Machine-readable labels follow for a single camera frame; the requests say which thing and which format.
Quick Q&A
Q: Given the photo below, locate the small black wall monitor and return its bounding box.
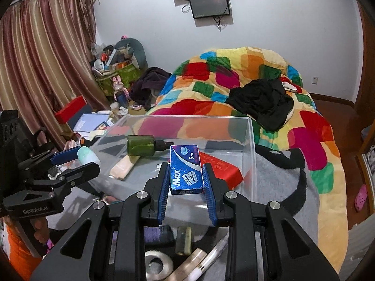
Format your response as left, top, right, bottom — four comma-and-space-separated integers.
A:
188, 0, 233, 20

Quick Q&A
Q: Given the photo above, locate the grey blanket black pattern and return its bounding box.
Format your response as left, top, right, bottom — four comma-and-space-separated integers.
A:
45, 145, 320, 281

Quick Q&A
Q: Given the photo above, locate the red flat packet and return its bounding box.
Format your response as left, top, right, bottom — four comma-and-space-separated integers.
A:
199, 151, 244, 191

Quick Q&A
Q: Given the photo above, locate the green bottle black cap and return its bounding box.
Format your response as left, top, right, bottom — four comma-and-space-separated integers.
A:
127, 135, 172, 156

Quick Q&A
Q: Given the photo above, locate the purple thread spool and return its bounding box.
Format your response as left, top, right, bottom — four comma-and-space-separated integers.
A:
144, 225, 175, 246

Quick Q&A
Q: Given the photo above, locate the striped brown curtain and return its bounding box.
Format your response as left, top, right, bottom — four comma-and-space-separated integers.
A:
0, 0, 112, 153

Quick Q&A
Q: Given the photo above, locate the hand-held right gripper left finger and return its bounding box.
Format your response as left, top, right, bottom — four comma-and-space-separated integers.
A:
29, 162, 172, 281

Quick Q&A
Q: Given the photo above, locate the blue razor blade box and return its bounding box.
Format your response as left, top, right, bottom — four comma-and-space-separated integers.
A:
169, 144, 203, 195

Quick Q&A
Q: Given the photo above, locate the green fabric bag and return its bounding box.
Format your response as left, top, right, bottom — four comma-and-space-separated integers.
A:
94, 61, 142, 96

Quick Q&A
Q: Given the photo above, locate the black clothing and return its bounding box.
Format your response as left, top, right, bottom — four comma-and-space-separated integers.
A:
225, 78, 295, 132

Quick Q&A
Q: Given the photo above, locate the colourful patchwork quilt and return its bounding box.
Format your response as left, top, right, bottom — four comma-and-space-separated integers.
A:
146, 46, 350, 273

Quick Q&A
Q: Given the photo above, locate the olive green rectangular block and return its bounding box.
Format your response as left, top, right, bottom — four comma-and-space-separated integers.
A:
175, 226, 193, 255

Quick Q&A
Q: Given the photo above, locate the red box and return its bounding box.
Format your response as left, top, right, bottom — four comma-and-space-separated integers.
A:
55, 95, 88, 125

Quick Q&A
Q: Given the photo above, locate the black monitor cable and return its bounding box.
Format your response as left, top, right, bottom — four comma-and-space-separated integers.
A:
213, 15, 227, 32

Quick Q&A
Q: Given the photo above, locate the mint green white tube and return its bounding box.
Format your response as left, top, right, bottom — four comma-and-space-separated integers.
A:
77, 146, 102, 168

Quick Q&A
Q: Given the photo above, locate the pink slipper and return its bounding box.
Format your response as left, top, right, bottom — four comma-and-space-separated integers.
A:
354, 184, 369, 213

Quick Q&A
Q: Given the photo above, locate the blue notebook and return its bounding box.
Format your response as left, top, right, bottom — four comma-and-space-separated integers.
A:
73, 112, 111, 133

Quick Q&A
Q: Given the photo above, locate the grey plush pillow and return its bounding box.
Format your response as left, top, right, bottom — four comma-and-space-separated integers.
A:
114, 37, 149, 71

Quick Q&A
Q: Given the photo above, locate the person's left forearm orange sleeve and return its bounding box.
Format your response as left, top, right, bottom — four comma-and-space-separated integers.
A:
5, 224, 39, 271

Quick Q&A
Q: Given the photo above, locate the person's left hand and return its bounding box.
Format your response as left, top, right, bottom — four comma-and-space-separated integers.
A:
30, 216, 52, 259

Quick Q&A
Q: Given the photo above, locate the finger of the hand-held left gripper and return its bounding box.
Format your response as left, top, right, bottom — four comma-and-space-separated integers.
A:
52, 162, 101, 189
29, 146, 82, 168

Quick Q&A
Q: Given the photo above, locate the white pen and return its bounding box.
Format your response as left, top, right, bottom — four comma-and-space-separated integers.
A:
192, 237, 229, 281

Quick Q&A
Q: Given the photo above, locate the wooden furniture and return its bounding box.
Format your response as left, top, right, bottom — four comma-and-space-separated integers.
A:
355, 123, 375, 183

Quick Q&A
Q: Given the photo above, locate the clear plastic storage box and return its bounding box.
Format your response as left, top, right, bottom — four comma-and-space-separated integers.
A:
87, 114, 259, 209

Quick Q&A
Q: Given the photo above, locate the dark purple clothing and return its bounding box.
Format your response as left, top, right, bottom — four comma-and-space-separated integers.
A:
128, 67, 172, 109

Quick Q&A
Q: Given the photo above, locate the beige cosmetic tube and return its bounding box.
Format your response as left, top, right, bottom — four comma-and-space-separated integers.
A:
108, 155, 142, 181

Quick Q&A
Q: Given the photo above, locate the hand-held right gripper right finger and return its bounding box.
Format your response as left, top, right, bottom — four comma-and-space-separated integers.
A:
202, 163, 341, 281

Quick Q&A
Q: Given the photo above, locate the pink rabbit toy bottle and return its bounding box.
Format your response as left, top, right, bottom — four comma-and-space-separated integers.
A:
112, 75, 130, 108

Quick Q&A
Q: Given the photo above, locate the clear tape roll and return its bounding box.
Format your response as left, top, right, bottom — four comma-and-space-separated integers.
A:
144, 250, 174, 277

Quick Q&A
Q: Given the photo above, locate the beige nail file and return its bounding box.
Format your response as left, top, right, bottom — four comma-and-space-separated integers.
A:
171, 247, 208, 281

